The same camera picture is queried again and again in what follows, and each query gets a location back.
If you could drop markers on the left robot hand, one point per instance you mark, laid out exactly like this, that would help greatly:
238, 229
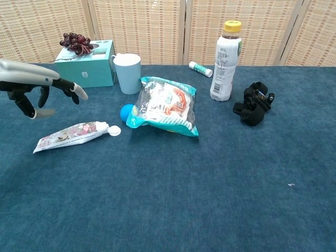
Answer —
23, 73

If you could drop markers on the floral print toothpaste tube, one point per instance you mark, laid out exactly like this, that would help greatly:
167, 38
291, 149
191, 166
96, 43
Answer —
68, 135

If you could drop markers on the white bottle yellow cap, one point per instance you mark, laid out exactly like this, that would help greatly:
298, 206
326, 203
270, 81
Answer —
223, 73

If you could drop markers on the teal cardboard box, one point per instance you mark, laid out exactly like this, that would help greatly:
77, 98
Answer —
84, 71

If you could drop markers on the dark red grape bunch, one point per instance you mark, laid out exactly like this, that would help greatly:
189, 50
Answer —
76, 43

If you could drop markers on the pale blue plastic cup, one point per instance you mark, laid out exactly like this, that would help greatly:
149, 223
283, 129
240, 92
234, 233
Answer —
128, 78

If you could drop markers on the small blue ball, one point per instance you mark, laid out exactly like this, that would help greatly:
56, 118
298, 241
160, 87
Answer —
125, 113

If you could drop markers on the woven folding screen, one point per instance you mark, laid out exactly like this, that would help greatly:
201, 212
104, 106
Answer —
147, 29

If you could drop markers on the teal clear snack bag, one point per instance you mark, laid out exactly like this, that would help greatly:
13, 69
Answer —
165, 105

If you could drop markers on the white teal glue stick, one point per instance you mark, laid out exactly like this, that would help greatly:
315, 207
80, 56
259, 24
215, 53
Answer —
200, 68

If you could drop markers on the blue felt table mat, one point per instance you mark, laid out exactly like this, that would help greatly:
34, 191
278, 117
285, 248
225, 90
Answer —
168, 183

